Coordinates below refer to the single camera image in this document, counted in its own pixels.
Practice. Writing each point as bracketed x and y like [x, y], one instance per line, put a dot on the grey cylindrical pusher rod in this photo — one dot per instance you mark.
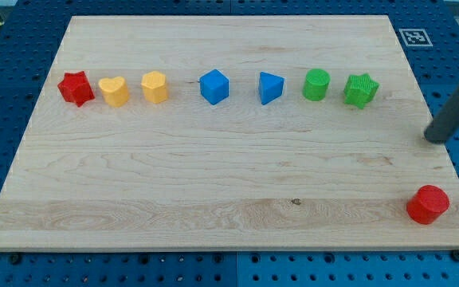
[446, 121]

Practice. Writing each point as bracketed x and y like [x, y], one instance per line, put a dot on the light wooden board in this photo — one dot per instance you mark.
[186, 175]

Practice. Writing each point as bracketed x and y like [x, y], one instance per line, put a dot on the red cylinder block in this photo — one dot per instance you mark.
[428, 204]

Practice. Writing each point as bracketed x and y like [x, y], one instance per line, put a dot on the white fiducial marker tag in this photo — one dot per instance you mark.
[414, 37]

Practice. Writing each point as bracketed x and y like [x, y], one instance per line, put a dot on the yellow heart block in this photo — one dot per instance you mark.
[114, 90]

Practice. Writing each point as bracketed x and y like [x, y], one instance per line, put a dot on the yellow hexagon block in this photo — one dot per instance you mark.
[154, 85]

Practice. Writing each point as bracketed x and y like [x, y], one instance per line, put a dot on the blue triangle block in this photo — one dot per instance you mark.
[270, 87]

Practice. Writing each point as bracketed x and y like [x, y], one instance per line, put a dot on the green cylinder block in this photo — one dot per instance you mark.
[316, 84]

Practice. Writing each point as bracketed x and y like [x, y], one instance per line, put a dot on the red star block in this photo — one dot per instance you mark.
[75, 88]

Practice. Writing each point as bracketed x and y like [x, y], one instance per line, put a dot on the green star block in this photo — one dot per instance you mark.
[360, 90]

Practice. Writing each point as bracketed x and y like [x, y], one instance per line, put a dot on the blue cube block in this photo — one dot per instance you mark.
[214, 86]

